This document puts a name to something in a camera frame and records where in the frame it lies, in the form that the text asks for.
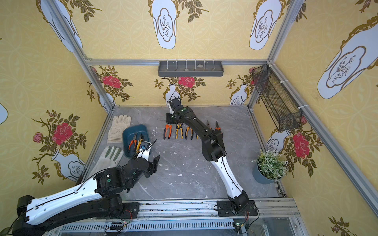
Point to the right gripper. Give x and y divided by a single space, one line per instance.
172 118

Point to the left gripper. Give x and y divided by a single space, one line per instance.
150 164

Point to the orange black reversed pliers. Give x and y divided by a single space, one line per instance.
167 131

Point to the yellow black large pliers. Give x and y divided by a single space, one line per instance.
179 134

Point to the yellow long-nose pliers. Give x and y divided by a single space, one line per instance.
189 134

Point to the teal plastic storage box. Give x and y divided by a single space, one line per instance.
128 136

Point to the orange black long-nose pliers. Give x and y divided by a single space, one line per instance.
217 126

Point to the yellow box pliers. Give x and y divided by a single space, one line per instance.
140 140

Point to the orange black box pliers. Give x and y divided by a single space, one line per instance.
133 144

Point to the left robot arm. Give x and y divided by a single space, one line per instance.
98 197

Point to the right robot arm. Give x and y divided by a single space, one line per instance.
213 150

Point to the white green work glove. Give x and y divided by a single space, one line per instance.
110 157

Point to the beige work glove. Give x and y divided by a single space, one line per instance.
119 124

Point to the potted green plant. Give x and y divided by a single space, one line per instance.
269 167

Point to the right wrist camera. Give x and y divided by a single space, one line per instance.
175 104

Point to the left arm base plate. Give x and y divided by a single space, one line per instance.
129 211

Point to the grey wall shelf tray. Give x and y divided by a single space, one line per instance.
190 68

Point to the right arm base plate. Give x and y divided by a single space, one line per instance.
227 208

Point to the black wire mesh basket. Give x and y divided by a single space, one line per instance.
279 103

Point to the aluminium front rail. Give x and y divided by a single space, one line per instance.
276 217

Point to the aluminium corner frame post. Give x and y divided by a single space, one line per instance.
289 19

